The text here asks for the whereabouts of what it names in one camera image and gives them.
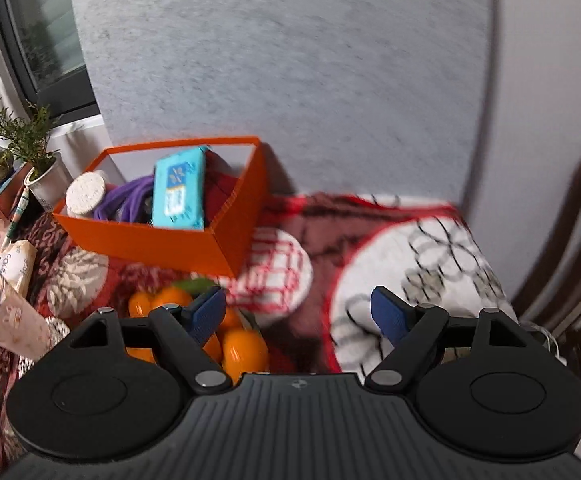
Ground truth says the teal tissue packet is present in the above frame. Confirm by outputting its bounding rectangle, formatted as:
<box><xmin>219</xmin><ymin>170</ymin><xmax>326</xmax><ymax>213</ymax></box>
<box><xmin>151</xmin><ymin>146</ymin><xmax>207</xmax><ymax>231</ymax></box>

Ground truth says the orange cardboard box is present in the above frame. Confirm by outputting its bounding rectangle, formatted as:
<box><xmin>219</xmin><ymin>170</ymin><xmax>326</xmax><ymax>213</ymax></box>
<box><xmin>53</xmin><ymin>135</ymin><xmax>271</xmax><ymax>278</ymax></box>

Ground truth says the round cream loofah pad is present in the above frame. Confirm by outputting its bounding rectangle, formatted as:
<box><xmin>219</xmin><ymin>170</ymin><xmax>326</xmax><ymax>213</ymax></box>
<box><xmin>65</xmin><ymin>172</ymin><xmax>108</xmax><ymax>218</ymax></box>

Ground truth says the red fluffy cloth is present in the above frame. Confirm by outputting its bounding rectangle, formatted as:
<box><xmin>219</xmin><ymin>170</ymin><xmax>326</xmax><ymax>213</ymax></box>
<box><xmin>203</xmin><ymin>152</ymin><xmax>244</xmax><ymax>226</ymax></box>

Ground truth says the wooden chair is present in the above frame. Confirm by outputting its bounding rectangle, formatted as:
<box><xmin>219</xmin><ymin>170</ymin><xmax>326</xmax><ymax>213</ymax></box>
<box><xmin>513</xmin><ymin>147</ymin><xmax>581</xmax><ymax>386</ymax></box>

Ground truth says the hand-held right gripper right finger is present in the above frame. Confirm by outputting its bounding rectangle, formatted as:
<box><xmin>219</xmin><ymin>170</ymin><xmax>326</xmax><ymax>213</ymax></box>
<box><xmin>365</xmin><ymin>285</ymin><xmax>530</xmax><ymax>395</ymax></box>

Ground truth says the purple plush headband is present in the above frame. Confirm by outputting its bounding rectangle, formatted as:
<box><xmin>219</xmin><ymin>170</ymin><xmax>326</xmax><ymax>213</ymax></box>
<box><xmin>93</xmin><ymin>175</ymin><xmax>156</xmax><ymax>223</ymax></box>

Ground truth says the floral clear plastic cup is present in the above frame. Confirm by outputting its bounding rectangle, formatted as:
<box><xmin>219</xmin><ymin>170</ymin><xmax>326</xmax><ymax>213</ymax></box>
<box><xmin>0</xmin><ymin>290</ymin><xmax>54</xmax><ymax>356</ymax></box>

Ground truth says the dark framed window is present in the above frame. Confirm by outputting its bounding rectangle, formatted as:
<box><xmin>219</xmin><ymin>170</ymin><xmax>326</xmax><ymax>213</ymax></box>
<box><xmin>0</xmin><ymin>0</ymin><xmax>101</xmax><ymax>121</ymax></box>

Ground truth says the white facial tissue pack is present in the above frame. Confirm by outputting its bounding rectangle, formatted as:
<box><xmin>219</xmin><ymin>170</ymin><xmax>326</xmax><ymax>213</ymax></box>
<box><xmin>0</xmin><ymin>240</ymin><xmax>36</xmax><ymax>293</ymax></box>

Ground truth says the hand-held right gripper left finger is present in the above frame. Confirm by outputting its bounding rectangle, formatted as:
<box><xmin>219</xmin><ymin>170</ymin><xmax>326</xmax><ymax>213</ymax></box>
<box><xmin>67</xmin><ymin>285</ymin><xmax>234</xmax><ymax>395</ymax></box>

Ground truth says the plant in white pot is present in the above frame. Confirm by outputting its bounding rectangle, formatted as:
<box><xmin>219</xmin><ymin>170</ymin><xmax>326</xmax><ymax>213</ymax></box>
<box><xmin>0</xmin><ymin>105</ymin><xmax>71</xmax><ymax>211</ymax></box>

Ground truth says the teal striped long rod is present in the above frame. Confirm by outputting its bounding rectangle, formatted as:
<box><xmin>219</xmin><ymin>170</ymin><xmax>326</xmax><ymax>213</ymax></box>
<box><xmin>3</xmin><ymin>187</ymin><xmax>31</xmax><ymax>248</ymax></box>

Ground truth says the red white floral blanket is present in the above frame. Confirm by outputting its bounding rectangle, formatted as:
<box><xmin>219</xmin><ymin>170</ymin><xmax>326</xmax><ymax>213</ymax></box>
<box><xmin>0</xmin><ymin>192</ymin><xmax>521</xmax><ymax>461</ymax></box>

